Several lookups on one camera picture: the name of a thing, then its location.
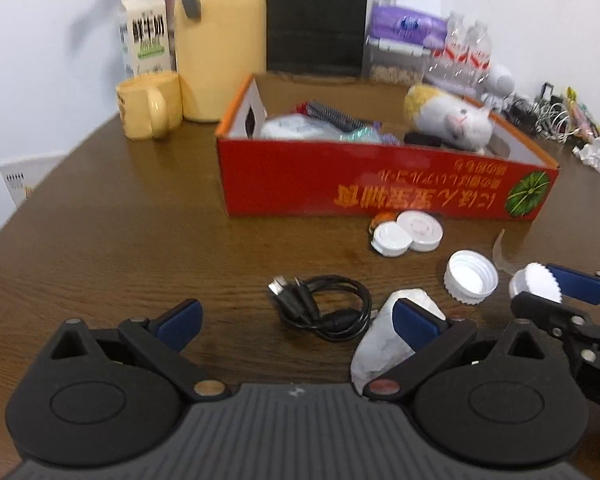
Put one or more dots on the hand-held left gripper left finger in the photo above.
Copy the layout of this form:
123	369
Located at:
180	322

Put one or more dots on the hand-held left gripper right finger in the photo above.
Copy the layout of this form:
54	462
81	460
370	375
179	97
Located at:
415	327

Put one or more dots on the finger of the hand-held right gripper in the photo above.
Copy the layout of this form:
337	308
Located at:
550	317
580	282

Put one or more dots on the white bottle cap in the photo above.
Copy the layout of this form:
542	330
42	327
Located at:
535	282
470	277

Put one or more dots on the white round lid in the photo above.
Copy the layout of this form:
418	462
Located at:
422	230

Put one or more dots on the red cardboard box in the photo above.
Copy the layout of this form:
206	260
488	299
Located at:
290	180

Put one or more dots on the clear plastic bag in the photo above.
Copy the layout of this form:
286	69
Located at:
360	135

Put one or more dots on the white yellow plush hamster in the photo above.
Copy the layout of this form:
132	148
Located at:
445	115

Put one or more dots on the clear plastic strip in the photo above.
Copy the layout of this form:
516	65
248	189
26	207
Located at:
500	257

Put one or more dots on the small orange object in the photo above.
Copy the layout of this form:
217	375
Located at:
380	220

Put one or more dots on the crumpled white tissue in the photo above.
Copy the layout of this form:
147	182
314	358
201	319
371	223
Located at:
595	155

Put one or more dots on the colourful snack packet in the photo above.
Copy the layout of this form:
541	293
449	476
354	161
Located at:
582	115

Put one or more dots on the small black device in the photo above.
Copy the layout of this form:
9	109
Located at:
547	92

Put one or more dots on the white printed carton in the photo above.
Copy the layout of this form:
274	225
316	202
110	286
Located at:
30	180

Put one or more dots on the white robot speaker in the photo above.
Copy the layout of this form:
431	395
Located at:
500	82

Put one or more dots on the yellow mug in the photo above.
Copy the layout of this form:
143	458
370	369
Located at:
140	105

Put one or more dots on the clear water bottle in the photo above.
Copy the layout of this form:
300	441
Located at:
477	55
450	50

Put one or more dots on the clear food container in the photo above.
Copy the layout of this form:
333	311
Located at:
395	72

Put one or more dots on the yellow thermos jug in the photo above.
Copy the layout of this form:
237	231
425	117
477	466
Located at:
220	50

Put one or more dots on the white milk carton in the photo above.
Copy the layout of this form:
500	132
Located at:
147	35

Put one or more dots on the purple tissue pack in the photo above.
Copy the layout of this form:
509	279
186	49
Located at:
405	25

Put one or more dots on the black paper bag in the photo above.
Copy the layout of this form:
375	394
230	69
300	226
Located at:
315	15

